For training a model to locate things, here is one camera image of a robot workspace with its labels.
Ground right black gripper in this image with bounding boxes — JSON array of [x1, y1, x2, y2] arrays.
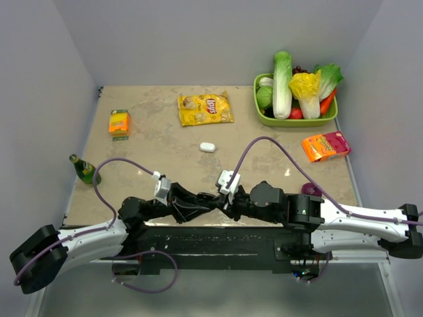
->
[[210, 186, 280, 224]]

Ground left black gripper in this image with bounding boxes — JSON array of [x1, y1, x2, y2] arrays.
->
[[141, 182, 210, 224]]

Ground white earbud charging case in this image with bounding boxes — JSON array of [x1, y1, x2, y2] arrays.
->
[[199, 142, 216, 153]]

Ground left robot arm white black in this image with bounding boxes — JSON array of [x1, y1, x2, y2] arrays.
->
[[9, 183, 218, 294]]

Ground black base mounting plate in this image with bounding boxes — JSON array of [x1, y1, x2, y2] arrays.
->
[[118, 226, 329, 275]]

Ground purple onion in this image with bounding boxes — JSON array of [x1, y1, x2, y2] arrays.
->
[[301, 182, 323, 197]]

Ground yellow Lays chips bag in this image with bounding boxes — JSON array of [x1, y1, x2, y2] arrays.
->
[[177, 90, 234, 127]]

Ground green plastic basket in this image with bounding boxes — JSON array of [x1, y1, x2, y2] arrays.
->
[[253, 73, 338, 127]]

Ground green glass bottle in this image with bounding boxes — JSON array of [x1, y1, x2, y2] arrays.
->
[[69, 154, 96, 186]]

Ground orange yellow sponge pack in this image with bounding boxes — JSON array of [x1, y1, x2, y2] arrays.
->
[[108, 110, 130, 141]]

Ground round green cabbage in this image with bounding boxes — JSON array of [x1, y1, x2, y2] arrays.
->
[[256, 86, 273, 110]]

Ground red tomato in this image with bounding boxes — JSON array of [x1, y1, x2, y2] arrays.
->
[[288, 107, 303, 120]]

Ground orange pink snack box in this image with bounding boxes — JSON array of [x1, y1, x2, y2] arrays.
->
[[301, 131, 352, 162]]

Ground white cauliflower piece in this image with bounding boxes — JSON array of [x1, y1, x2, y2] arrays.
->
[[258, 77, 274, 87]]

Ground orange carrot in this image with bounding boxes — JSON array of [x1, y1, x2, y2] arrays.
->
[[320, 88, 337, 116]]

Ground yellow leaf cabbage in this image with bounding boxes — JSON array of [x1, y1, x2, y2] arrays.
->
[[288, 70, 321, 120]]

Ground long napa cabbage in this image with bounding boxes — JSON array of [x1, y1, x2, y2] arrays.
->
[[273, 51, 292, 120]]

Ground dark red grapes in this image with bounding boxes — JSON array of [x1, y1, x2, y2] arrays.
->
[[292, 66, 309, 75]]

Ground green lettuce leaf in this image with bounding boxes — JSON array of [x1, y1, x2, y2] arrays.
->
[[314, 63, 344, 101]]

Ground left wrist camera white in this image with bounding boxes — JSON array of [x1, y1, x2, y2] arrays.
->
[[151, 171, 171, 206]]

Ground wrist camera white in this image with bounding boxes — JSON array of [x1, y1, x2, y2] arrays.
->
[[216, 170, 241, 195], [151, 171, 171, 206]]

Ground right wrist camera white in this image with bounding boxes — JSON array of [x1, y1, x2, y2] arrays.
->
[[216, 170, 241, 195]]

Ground purple cable loop below base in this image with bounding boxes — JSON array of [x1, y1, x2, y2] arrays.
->
[[111, 249, 180, 294]]

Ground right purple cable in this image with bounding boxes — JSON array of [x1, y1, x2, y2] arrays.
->
[[227, 136, 423, 227]]

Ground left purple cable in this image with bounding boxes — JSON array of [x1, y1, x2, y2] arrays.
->
[[13, 158, 159, 287]]

